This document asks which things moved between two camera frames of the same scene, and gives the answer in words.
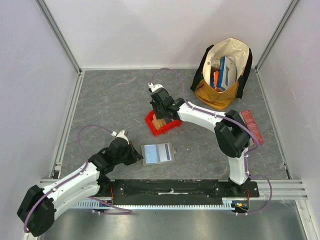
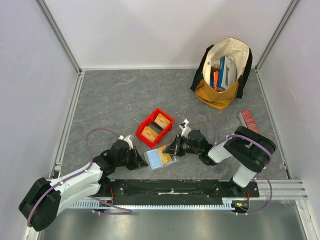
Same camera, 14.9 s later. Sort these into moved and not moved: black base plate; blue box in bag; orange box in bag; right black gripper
Moved: right black gripper
Not moved: orange box in bag; blue box in bag; black base plate
